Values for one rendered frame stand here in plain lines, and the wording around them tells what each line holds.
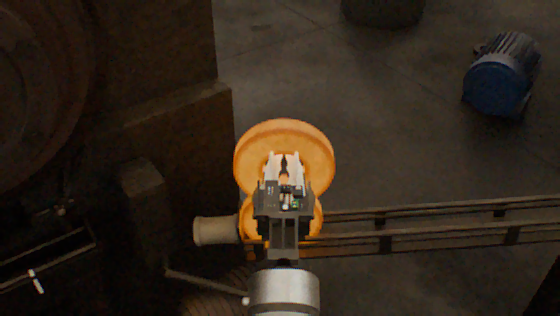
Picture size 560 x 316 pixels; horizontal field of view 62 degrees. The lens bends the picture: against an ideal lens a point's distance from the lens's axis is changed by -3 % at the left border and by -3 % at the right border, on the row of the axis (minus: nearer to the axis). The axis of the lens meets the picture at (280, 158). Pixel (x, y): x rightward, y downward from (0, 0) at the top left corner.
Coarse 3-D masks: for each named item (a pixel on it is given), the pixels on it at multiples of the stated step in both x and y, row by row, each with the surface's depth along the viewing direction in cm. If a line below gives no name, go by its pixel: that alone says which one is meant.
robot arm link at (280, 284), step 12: (252, 276) 59; (264, 276) 58; (276, 276) 57; (288, 276) 57; (300, 276) 57; (312, 276) 59; (252, 288) 58; (264, 288) 57; (276, 288) 56; (288, 288) 56; (300, 288) 57; (312, 288) 58; (252, 300) 57; (264, 300) 56; (276, 300) 55; (288, 300) 55; (300, 300) 56; (312, 300) 57
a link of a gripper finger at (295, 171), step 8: (296, 152) 68; (288, 160) 73; (296, 160) 68; (288, 168) 72; (296, 168) 68; (288, 176) 72; (296, 176) 69; (288, 184) 70; (296, 184) 68; (304, 192) 70
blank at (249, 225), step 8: (248, 200) 91; (248, 208) 90; (320, 208) 92; (248, 216) 92; (320, 216) 92; (248, 224) 93; (256, 224) 93; (312, 224) 93; (320, 224) 93; (248, 232) 95; (256, 232) 95; (312, 232) 95
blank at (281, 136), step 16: (256, 128) 72; (272, 128) 70; (288, 128) 70; (304, 128) 71; (240, 144) 73; (256, 144) 71; (272, 144) 71; (288, 144) 71; (304, 144) 71; (320, 144) 71; (240, 160) 73; (256, 160) 73; (304, 160) 73; (320, 160) 73; (240, 176) 75; (256, 176) 75; (320, 176) 75; (320, 192) 77
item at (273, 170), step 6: (270, 156) 68; (276, 156) 73; (282, 156) 73; (270, 162) 68; (276, 162) 72; (282, 162) 74; (270, 168) 68; (276, 168) 72; (270, 174) 69; (276, 174) 71; (264, 180) 71
